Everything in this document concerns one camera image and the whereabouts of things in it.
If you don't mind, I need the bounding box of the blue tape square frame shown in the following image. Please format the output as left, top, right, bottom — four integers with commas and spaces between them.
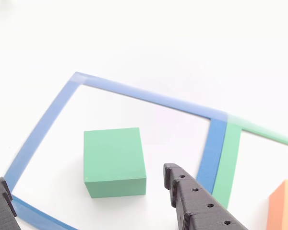
3, 71, 229, 230

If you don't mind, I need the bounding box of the orange block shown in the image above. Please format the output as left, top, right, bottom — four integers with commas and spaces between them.
265, 179, 288, 230

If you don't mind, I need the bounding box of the green block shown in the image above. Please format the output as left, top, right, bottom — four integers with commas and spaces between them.
83, 127, 147, 199

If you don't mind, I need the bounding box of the green tape square frame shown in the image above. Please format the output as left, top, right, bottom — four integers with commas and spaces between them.
211, 114, 288, 210

